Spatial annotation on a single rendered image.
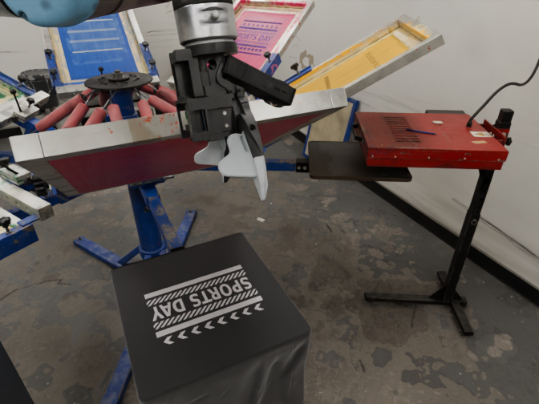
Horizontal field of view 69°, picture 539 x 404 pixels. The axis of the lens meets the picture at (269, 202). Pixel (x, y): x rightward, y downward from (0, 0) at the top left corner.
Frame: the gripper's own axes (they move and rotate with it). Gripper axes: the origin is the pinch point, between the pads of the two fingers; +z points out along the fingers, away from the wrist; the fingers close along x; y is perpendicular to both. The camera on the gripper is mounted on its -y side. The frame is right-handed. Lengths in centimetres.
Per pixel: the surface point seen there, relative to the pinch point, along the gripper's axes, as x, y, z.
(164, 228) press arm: -93, 1, 32
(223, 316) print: -41, -3, 44
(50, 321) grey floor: -187, 62, 99
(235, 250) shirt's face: -65, -16, 37
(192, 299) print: -50, 3, 41
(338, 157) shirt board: -108, -89, 23
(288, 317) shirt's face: -33, -19, 46
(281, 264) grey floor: -173, -79, 103
